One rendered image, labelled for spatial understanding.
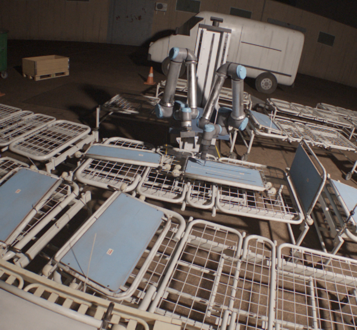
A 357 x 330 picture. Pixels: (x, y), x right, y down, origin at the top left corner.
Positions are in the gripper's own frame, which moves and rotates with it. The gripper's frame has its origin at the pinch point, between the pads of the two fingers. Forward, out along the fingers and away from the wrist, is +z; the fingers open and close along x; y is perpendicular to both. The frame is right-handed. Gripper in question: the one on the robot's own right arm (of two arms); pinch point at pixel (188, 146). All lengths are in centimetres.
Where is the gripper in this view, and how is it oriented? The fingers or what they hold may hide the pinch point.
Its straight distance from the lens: 226.4
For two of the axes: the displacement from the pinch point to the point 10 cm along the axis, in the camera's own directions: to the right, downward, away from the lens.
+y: -2.1, -0.8, 9.7
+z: 0.5, 9.9, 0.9
